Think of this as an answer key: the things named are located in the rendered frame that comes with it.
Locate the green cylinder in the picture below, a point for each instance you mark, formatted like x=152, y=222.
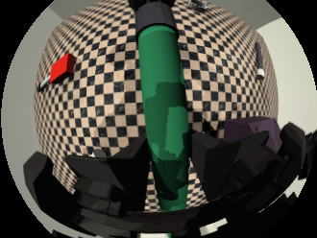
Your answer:
x=165, y=114

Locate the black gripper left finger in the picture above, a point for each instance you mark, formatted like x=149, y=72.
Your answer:
x=128, y=170

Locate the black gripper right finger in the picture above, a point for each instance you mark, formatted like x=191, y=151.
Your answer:
x=215, y=160

